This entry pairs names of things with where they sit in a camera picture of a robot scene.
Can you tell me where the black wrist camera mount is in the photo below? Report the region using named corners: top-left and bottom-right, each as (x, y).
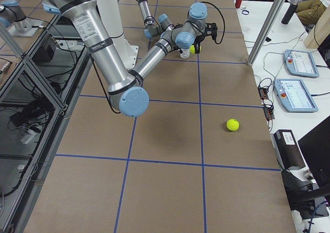
top-left (204, 23), bottom-right (218, 42)

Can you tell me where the far blue teach pendant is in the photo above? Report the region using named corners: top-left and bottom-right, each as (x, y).
top-left (284, 49), bottom-right (319, 78)

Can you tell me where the blue teach pendant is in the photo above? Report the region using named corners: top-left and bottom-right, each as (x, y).
top-left (284, 49), bottom-right (319, 78)
top-left (274, 78), bottom-right (318, 113)

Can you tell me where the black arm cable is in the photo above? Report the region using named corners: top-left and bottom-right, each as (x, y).
top-left (200, 1), bottom-right (226, 45)

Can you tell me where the black box with label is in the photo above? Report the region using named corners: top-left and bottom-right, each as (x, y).
top-left (273, 129), bottom-right (305, 170)

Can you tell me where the seated person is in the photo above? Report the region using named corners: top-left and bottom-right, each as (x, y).
top-left (295, 0), bottom-right (329, 26)

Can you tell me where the small electronics board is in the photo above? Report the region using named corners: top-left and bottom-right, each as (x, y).
top-left (257, 85), bottom-right (275, 122)

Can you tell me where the aluminium frame post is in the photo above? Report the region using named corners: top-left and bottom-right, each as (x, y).
top-left (247, 0), bottom-right (285, 66)

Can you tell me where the yellow tennis ball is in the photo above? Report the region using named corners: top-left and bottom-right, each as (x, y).
top-left (226, 119), bottom-right (240, 131)
top-left (189, 45), bottom-right (202, 54)

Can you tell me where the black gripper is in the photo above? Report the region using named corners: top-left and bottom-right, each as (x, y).
top-left (193, 34), bottom-right (205, 54)

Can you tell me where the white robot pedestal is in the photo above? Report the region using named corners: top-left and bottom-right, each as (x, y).
top-left (96, 0), bottom-right (139, 69)

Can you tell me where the black monitor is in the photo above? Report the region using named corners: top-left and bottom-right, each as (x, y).
top-left (298, 116), bottom-right (330, 187)

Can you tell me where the clear tennis ball can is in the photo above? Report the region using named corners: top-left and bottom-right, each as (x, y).
top-left (179, 48), bottom-right (190, 59)

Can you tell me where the near blue teach pendant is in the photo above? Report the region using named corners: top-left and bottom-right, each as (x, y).
top-left (274, 78), bottom-right (318, 113)

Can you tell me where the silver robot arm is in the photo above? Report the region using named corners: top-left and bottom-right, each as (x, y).
top-left (136, 0), bottom-right (175, 39)
top-left (43, 0), bottom-right (207, 118)

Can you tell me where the black bottle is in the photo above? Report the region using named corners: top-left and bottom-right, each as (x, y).
top-left (281, 0), bottom-right (300, 25)

